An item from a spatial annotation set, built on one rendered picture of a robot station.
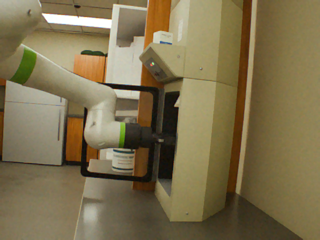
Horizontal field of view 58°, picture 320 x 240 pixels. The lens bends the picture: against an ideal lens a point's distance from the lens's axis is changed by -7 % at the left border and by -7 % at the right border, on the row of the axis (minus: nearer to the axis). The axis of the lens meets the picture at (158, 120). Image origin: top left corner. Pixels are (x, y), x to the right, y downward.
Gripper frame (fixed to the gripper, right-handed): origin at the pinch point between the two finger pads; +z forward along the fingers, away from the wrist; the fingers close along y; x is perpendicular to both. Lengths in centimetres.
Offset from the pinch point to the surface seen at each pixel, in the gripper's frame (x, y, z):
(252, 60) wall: -37, 26, 33
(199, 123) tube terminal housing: -7.3, -14.1, -3.6
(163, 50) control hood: -29.1, -14.1, -17.2
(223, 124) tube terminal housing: -7.1, -7.8, 7.2
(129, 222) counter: 26.0, -15.0, -23.4
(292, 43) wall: -40, -7, 33
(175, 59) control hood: -26.5, -14.1, -13.3
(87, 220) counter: 26.1, -15.0, -36.7
